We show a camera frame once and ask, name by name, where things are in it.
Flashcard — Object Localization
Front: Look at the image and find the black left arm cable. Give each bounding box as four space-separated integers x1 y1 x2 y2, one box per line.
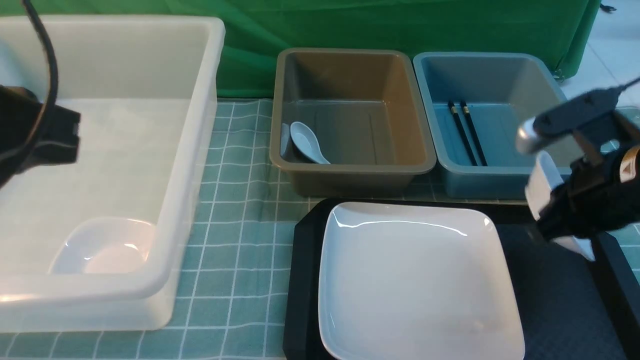
0 0 60 161

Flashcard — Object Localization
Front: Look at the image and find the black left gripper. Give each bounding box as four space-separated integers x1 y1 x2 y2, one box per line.
0 86 82 186

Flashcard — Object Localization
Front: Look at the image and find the black chopstick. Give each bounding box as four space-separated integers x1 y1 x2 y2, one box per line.
447 100 478 166
460 100 488 167

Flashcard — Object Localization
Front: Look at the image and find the large white square plate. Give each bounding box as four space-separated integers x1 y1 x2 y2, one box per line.
318 202 526 360

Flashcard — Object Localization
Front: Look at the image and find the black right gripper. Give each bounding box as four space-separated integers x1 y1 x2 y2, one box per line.
535 150 639 240

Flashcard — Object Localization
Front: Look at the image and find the small white dish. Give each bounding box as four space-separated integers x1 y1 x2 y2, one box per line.
48 216 156 275
525 150 595 262

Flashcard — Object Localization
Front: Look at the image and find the green backdrop cloth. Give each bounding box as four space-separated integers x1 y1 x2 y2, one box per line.
0 0 601 99

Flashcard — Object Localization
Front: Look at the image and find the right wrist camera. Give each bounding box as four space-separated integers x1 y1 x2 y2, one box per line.
515 85 624 155

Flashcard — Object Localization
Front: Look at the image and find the white ceramic spoon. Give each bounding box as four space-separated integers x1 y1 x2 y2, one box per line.
290 121 330 165

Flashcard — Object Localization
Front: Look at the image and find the large white plastic tub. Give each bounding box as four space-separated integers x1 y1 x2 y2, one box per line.
0 14 226 334

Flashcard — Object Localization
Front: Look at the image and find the black serving tray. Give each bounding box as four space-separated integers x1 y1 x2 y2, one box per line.
282 197 640 360

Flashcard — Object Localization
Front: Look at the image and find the brown plastic bin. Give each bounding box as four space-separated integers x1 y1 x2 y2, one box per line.
269 48 438 198

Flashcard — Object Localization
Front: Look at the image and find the teal checkered tablecloth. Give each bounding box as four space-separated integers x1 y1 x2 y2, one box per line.
1 99 317 360

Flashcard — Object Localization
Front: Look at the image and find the blue plastic bin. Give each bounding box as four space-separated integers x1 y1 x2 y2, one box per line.
413 52 567 200

